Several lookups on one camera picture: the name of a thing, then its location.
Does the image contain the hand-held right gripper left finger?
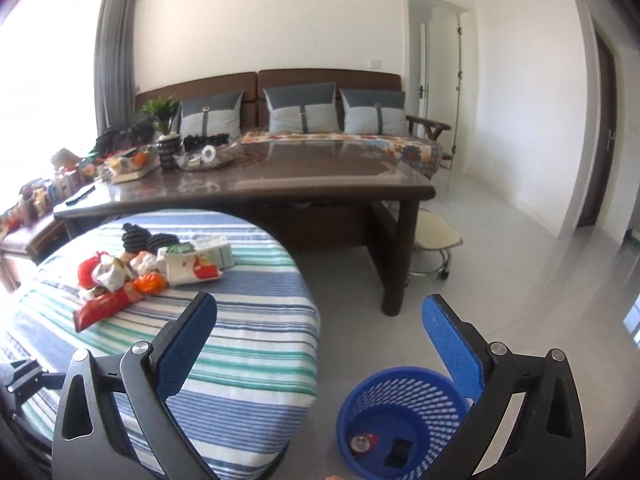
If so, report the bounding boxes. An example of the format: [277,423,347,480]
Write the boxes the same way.
[51,291,218,480]

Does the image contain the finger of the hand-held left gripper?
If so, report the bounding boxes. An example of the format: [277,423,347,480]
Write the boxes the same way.
[0,359,68,401]

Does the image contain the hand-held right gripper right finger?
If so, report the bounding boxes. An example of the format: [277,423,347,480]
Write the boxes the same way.
[421,294,587,480]

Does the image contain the blue plastic waste basket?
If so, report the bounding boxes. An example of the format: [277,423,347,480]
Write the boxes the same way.
[336,367,473,478]

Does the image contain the blue green striped cloth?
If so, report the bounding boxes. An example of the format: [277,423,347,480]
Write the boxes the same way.
[0,210,322,480]

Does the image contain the white red snack bag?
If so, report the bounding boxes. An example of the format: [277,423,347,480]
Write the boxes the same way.
[157,247,223,286]

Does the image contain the long red snack packet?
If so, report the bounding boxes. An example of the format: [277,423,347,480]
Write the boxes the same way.
[74,290,143,332]

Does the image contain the white orange crumpled wrapper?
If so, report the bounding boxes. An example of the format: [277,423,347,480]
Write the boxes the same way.
[127,252,161,276]

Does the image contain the white green milk carton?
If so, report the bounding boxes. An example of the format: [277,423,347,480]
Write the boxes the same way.
[192,235,235,267]

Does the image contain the white crumpled plastic wrapper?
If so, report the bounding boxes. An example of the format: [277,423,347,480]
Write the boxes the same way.
[95,255,126,291]

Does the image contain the cream round wheeled stool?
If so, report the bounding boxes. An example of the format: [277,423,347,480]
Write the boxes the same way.
[407,209,463,281]

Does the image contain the black flat wrapper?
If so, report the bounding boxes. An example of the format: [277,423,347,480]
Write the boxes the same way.
[384,437,415,466]

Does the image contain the red plastic bag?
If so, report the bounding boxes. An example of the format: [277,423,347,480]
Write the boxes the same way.
[77,255,108,288]

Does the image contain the brown side cabinet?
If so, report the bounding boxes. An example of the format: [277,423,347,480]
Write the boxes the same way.
[0,212,66,291]

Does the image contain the red drink can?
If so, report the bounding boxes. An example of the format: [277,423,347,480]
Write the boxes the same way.
[350,434,378,456]

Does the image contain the row of small bottles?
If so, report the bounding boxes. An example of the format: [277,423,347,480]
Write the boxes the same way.
[0,177,83,226]

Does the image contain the thick book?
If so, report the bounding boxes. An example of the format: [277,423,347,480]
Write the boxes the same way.
[109,165,156,183]

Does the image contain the black remote control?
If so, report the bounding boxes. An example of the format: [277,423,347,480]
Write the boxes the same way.
[65,185,96,206]

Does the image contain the clear glass tray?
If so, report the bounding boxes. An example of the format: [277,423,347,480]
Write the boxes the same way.
[177,142,241,172]

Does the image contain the floral sofa cover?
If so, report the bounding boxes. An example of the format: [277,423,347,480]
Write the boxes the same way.
[242,130,443,178]

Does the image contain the clear bag of fruit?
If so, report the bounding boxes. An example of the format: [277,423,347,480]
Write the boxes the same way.
[107,152,151,173]

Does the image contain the dark wooden table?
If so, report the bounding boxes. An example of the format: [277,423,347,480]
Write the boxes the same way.
[52,140,437,317]

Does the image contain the black bag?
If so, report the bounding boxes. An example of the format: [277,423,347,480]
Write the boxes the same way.
[95,122,156,153]

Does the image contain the green potted plant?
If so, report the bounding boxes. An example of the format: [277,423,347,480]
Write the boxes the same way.
[140,96,181,135]

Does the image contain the dark brown door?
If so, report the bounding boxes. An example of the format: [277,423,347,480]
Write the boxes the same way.
[575,20,618,233]

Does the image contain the white door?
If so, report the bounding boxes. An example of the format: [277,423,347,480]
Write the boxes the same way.
[422,10,461,161]

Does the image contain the brown wooden sofa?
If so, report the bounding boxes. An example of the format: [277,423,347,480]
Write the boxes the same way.
[135,69,453,181]

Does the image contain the grey curtain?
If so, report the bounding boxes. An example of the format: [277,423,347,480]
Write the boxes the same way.
[94,0,137,133]

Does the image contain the grey blue strapped pillow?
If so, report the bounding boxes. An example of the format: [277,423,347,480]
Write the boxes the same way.
[339,88,408,136]
[177,90,246,136]
[262,82,337,135]

